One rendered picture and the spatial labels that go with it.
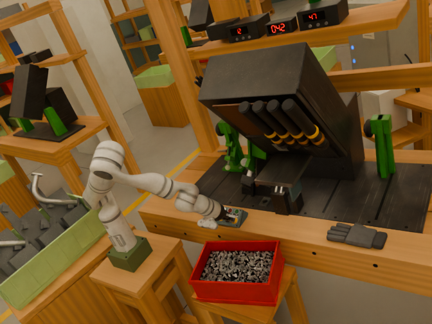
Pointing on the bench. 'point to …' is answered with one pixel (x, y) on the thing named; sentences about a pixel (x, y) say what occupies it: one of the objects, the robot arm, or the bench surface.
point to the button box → (236, 217)
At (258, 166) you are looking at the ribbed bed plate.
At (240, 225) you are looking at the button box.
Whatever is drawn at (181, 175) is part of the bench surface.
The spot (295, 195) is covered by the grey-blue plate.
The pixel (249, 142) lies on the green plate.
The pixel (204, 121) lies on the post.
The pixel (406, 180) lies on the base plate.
